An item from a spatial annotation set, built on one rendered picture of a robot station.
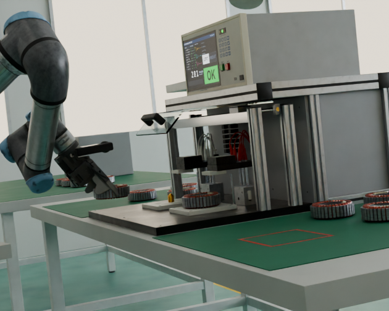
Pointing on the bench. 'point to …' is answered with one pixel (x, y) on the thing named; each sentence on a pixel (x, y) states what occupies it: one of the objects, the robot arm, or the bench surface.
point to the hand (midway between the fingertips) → (113, 192)
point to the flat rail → (212, 120)
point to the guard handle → (152, 119)
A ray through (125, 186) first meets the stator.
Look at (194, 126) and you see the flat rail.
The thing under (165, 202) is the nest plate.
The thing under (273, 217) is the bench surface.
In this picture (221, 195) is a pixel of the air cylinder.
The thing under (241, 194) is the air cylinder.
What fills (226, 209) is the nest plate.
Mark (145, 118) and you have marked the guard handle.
